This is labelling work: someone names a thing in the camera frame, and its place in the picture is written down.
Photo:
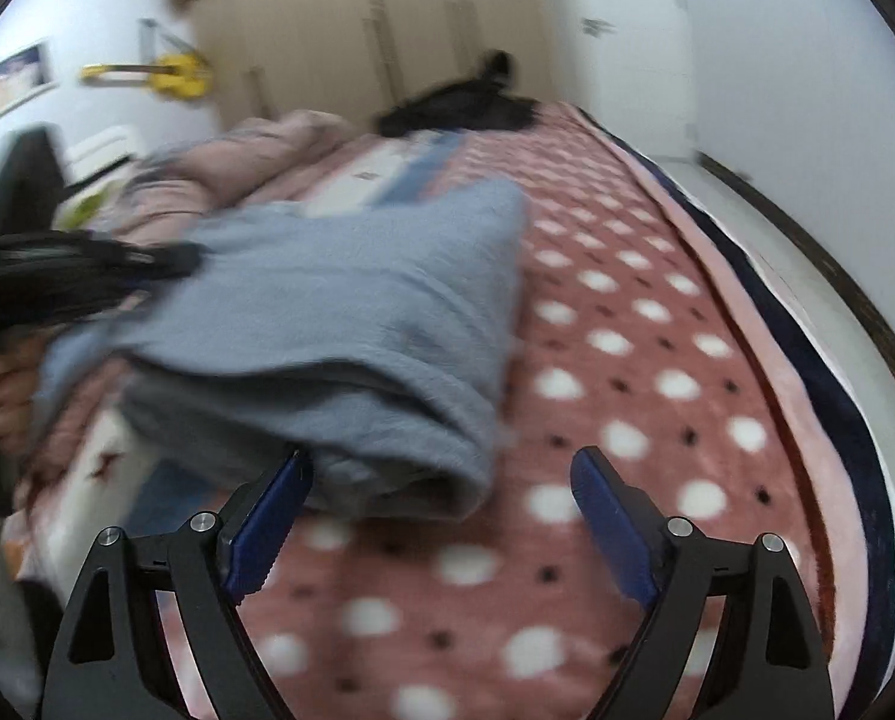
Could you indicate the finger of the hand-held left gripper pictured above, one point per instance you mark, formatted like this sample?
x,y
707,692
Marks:
x,y
147,259
102,296

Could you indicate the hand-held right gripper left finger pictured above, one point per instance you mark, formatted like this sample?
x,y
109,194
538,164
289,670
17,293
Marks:
x,y
264,532

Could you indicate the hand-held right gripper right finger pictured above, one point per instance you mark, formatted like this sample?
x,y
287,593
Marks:
x,y
612,532

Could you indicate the blue-grey pants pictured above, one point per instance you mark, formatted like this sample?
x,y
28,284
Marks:
x,y
342,315

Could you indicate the person's left hand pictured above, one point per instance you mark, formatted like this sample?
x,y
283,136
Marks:
x,y
5,397

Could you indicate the green pillow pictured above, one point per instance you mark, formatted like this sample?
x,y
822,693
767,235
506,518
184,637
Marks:
x,y
84,208

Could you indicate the white bed headboard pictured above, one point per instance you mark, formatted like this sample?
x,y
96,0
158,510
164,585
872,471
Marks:
x,y
102,150

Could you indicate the striped polka dot blanket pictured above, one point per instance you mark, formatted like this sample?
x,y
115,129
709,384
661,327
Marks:
x,y
627,405

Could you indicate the pink striped quilt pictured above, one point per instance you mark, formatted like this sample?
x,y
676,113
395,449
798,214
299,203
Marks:
x,y
267,154

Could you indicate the yellow guitar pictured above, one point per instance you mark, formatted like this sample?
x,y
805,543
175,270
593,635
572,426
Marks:
x,y
177,75

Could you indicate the dark navy bedsheet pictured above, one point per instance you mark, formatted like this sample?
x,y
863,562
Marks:
x,y
815,360

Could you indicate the light wooden wardrobe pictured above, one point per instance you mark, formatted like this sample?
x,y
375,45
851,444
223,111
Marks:
x,y
387,22

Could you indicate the black garment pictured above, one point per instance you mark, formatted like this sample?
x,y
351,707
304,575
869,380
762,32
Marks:
x,y
462,109

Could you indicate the white door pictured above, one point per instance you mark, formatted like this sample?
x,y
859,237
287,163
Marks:
x,y
635,60

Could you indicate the framed wall picture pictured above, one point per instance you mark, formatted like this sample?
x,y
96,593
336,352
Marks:
x,y
14,82

